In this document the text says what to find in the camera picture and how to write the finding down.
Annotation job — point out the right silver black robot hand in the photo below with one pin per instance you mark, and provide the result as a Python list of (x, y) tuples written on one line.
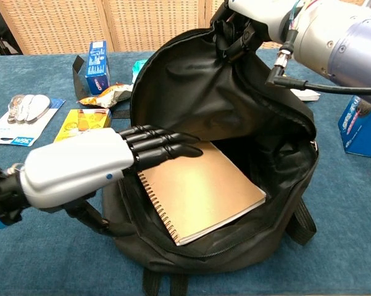
[(256, 15)]

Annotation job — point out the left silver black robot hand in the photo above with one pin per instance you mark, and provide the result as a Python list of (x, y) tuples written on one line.
[(74, 166)]

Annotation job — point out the black fabric backpack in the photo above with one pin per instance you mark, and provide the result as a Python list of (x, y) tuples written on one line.
[(203, 92)]

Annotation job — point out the white yellow notepad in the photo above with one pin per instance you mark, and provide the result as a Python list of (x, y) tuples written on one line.
[(305, 95)]

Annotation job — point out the brown spiral notebook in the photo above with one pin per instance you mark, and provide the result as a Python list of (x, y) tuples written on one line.
[(200, 191)]

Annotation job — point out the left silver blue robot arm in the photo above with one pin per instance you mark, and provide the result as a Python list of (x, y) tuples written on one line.
[(3, 197)]

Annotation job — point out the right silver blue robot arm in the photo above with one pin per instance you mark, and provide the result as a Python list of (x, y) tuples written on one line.
[(342, 46)]

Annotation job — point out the yellow snack box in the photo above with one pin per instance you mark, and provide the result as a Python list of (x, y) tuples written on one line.
[(83, 121)]

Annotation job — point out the white blister card pack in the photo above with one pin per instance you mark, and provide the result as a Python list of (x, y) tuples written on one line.
[(21, 123)]

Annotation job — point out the orange snack packet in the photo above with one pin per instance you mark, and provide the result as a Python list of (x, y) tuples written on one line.
[(111, 95)]

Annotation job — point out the blue tablecloth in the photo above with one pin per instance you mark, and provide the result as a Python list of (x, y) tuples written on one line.
[(43, 262)]

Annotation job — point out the slim blue Oreo box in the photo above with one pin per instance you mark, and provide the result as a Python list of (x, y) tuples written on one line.
[(97, 66)]

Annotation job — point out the wicker folding screen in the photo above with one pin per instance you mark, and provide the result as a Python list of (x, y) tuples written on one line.
[(142, 24)]

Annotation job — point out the teal wet wipes pack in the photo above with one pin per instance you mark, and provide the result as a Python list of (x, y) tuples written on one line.
[(139, 69)]

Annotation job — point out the large blue pink Oreo box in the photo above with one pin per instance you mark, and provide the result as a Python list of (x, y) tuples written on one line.
[(361, 132)]

